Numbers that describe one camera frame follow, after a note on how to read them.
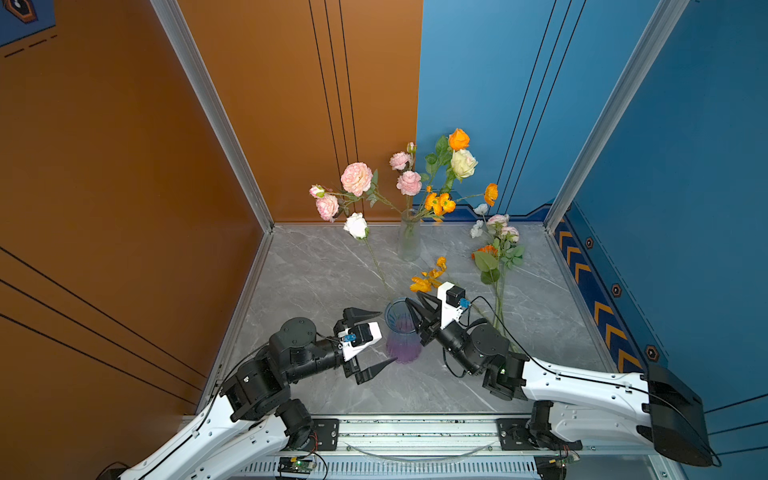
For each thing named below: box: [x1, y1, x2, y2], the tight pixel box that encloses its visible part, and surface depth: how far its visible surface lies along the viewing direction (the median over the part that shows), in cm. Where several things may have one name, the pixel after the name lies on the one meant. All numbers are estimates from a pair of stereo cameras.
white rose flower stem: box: [343, 212, 390, 296], surface depth 67 cm
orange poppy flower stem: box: [420, 183, 499, 224], surface depth 79 cm
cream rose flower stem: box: [441, 149, 479, 194], surface depth 76 cm
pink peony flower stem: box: [389, 141, 423, 217], surface depth 91 cm
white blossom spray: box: [470, 203, 489, 239], surface depth 118 cm
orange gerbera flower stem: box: [471, 244, 501, 327], surface depth 105 cm
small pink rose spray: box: [309, 162, 402, 223], surface depth 71 cm
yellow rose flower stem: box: [425, 128, 471, 192], surface depth 89 cm
